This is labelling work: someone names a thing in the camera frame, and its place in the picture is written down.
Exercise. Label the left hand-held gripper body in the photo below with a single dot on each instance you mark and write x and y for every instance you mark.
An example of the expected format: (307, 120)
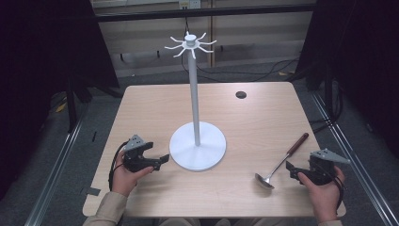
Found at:
(135, 158)

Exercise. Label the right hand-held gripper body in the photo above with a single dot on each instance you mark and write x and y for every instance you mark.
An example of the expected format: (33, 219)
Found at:
(323, 169)

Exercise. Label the person's left hand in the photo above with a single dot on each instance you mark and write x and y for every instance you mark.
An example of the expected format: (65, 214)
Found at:
(125, 180)

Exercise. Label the person's right hand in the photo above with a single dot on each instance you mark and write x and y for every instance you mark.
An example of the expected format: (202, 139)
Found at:
(324, 199)

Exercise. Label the black tape strip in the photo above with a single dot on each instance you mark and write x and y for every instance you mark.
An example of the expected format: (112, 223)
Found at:
(93, 191)

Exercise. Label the white hook rack stand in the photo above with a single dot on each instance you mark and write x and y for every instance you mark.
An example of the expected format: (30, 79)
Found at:
(194, 103)

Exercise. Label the black metal stand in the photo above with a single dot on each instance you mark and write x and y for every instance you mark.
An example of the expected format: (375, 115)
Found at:
(72, 106)
(328, 97)

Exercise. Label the black round table grommet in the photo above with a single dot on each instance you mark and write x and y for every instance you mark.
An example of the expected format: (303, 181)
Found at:
(241, 94)

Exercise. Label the black curtain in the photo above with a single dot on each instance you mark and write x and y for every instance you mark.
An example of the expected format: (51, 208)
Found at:
(360, 62)
(37, 62)

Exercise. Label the black horizontal bar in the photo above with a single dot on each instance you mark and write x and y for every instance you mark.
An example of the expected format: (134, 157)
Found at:
(204, 12)

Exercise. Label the metal floor rail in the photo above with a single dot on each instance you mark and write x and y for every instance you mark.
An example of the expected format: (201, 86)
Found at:
(53, 175)
(354, 163)

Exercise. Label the white wall socket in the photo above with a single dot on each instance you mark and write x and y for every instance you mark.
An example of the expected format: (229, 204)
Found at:
(189, 3)

